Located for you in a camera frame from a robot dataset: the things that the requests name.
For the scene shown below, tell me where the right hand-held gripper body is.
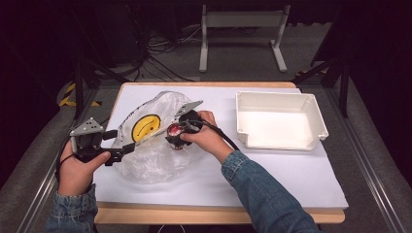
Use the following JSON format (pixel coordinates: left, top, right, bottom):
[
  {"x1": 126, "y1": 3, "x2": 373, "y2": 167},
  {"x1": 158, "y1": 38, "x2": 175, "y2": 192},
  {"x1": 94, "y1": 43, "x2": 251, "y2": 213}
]
[{"x1": 174, "y1": 99, "x2": 205, "y2": 134}]

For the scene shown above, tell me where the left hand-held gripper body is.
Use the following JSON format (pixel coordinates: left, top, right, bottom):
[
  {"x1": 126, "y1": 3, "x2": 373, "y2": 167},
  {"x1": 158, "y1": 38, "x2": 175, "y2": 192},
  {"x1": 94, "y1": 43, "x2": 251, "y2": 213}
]
[{"x1": 69, "y1": 116, "x2": 124, "y2": 167}]

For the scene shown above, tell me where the red round object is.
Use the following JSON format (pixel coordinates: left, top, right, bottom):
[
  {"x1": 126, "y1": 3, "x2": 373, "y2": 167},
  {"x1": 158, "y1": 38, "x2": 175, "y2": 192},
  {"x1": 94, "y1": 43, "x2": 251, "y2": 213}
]
[{"x1": 166, "y1": 122, "x2": 183, "y2": 139}]

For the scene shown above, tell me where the clear smiley plastic bag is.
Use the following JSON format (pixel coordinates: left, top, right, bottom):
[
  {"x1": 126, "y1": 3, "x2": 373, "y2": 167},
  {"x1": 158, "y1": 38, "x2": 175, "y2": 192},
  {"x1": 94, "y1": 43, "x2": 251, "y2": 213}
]
[{"x1": 116, "y1": 90, "x2": 209, "y2": 185}]

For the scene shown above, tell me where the white plastic bin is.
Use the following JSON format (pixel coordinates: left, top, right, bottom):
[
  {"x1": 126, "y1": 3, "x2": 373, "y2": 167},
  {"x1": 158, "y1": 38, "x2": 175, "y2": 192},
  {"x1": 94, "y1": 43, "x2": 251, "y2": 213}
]
[{"x1": 234, "y1": 90, "x2": 329, "y2": 152}]

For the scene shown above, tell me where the person's right hand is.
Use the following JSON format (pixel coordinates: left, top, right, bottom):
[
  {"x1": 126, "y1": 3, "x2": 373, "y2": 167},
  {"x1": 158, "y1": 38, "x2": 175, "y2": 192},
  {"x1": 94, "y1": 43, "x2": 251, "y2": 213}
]
[{"x1": 179, "y1": 110, "x2": 235, "y2": 165}]

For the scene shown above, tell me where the person's left hand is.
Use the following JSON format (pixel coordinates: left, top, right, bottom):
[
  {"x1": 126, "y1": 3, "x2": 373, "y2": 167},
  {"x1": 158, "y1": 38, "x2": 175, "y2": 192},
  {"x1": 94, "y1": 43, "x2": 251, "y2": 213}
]
[{"x1": 56, "y1": 140, "x2": 112, "y2": 197}]

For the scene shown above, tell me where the yellow black floor tape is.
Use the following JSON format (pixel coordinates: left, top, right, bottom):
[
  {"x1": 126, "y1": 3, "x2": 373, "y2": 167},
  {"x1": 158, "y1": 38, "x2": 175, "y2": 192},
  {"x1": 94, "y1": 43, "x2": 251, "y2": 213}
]
[{"x1": 57, "y1": 82, "x2": 103, "y2": 108}]

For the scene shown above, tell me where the black tripod stand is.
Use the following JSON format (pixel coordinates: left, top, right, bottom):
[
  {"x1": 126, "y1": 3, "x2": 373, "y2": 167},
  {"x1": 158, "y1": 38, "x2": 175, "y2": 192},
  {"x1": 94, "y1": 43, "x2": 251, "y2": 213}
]
[
  {"x1": 291, "y1": 55, "x2": 352, "y2": 119},
  {"x1": 71, "y1": 56, "x2": 130, "y2": 120}
]

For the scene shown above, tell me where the wooden table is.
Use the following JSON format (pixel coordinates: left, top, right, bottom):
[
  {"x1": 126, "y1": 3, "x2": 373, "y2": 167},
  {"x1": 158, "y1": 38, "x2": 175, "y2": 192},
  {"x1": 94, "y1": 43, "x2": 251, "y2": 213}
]
[{"x1": 93, "y1": 81, "x2": 346, "y2": 225}]

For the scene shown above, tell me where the white metal stand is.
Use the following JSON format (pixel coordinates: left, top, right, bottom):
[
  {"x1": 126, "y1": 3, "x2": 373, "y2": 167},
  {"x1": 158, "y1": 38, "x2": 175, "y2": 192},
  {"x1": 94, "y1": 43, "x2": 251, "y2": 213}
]
[{"x1": 198, "y1": 4, "x2": 292, "y2": 74}]

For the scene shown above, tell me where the white paper sheet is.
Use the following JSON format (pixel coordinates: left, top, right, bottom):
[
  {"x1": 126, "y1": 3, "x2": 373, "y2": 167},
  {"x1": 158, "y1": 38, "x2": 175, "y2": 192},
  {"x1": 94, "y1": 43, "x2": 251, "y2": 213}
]
[{"x1": 93, "y1": 83, "x2": 350, "y2": 209}]

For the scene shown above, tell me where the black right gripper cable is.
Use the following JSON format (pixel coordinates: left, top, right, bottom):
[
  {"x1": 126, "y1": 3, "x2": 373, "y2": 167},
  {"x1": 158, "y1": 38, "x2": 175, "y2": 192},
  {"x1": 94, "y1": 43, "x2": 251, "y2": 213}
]
[{"x1": 181, "y1": 119, "x2": 241, "y2": 152}]

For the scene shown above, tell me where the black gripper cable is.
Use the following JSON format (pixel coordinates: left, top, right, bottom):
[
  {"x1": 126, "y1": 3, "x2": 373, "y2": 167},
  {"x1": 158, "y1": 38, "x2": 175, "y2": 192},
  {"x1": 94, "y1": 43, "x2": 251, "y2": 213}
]
[
  {"x1": 181, "y1": 119, "x2": 241, "y2": 152},
  {"x1": 55, "y1": 137, "x2": 76, "y2": 183}
]

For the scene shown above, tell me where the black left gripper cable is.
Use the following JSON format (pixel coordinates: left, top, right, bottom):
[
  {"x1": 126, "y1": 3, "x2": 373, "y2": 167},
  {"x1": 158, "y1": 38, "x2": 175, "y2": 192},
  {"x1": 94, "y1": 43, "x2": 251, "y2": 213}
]
[{"x1": 55, "y1": 137, "x2": 76, "y2": 183}]

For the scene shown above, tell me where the aluminium rail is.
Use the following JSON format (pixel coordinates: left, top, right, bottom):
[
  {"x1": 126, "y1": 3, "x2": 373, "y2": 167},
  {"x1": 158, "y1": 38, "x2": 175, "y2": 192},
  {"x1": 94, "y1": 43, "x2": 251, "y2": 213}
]
[
  {"x1": 325, "y1": 86, "x2": 410, "y2": 233},
  {"x1": 15, "y1": 87, "x2": 100, "y2": 233}
]

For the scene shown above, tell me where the bundle of floor cables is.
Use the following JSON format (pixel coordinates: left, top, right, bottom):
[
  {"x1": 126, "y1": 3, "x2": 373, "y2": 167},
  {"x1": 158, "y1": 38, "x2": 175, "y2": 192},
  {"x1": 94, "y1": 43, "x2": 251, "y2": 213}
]
[{"x1": 127, "y1": 23, "x2": 203, "y2": 83}]

